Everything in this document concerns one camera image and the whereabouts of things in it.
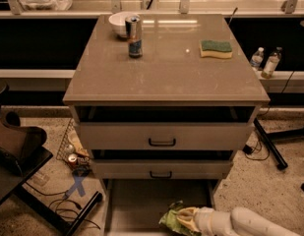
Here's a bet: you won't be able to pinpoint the white bowl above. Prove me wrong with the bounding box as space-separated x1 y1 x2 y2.
108 12 137 37

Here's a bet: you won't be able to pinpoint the grey drawer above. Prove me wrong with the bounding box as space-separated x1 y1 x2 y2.
75 122 254 150
91 159 233 179

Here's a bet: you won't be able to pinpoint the black stand leg right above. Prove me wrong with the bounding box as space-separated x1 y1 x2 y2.
254 119 304 170

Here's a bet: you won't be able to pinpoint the blue tape cross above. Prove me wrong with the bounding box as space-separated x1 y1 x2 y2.
65 175 86 197

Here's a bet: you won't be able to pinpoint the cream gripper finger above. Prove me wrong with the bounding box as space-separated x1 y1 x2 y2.
177 217 200 233
177 206 199 219

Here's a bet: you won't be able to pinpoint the grey drawer cabinet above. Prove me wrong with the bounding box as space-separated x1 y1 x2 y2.
64 14 269 236

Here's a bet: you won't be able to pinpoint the middle grey drawer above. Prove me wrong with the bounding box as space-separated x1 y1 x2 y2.
91 159 233 179

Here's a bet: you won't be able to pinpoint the silver can in basket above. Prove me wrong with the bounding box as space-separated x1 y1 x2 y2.
65 145 75 153

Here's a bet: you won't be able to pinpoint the bottom open drawer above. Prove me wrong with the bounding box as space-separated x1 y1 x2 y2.
104 179 214 236

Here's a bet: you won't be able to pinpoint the black cables on floor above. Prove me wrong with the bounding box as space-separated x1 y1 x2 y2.
25 180 102 230

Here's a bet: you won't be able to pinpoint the green yellow sponge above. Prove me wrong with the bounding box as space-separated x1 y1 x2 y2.
200 40 232 59

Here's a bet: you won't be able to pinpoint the plastic bottle yellow liquid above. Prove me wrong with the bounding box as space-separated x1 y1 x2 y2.
261 47 282 79

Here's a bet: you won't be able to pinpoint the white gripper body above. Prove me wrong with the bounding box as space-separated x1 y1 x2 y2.
194 207 234 236

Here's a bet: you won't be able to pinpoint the wire basket on floor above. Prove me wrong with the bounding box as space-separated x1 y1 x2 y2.
56 119 90 169

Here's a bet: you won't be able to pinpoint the red soda can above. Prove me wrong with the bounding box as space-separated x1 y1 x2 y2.
67 153 78 168

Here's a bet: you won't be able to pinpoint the clear water bottle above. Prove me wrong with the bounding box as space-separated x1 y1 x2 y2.
250 47 264 71

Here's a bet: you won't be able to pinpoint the silver blue energy drink can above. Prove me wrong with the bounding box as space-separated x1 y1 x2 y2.
125 15 143 58

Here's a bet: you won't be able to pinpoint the black cable bundle right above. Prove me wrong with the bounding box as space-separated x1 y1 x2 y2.
242 138 272 162

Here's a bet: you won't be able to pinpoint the green jalapeno chip bag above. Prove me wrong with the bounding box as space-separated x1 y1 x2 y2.
159 201 201 236

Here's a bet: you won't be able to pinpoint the top grey drawer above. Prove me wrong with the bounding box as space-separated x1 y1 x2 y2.
75 122 254 150

